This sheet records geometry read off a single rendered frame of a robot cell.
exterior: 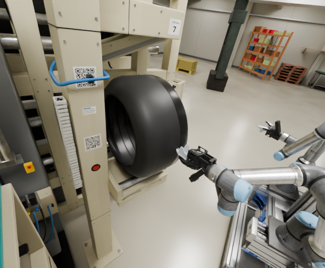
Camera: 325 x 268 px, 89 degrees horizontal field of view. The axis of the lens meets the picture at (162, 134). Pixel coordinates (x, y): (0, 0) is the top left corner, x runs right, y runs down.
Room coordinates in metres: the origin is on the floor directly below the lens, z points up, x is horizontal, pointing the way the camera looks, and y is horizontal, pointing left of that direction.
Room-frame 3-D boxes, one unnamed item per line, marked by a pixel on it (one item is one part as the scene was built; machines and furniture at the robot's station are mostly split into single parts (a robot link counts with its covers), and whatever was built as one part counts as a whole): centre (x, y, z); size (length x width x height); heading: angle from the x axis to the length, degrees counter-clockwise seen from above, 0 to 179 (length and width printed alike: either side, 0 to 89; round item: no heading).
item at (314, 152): (1.11, -1.20, 1.09); 0.15 x 0.12 x 0.55; 129
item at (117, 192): (0.69, 0.30, 0.90); 0.40 x 0.03 x 0.10; 44
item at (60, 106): (0.54, 0.39, 1.19); 0.05 x 0.04 x 0.48; 44
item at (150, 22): (1.11, 0.29, 1.71); 0.61 x 0.25 x 0.15; 134
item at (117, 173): (0.81, 0.17, 0.80); 0.37 x 0.36 x 0.02; 44
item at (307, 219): (0.57, -0.88, 0.88); 0.13 x 0.12 x 0.14; 1
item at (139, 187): (0.71, 0.08, 0.84); 0.36 x 0.09 x 0.06; 134
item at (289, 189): (1.03, -1.09, 0.77); 0.15 x 0.15 x 0.10
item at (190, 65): (8.48, -0.33, 0.25); 1.45 x 1.04 x 0.50; 65
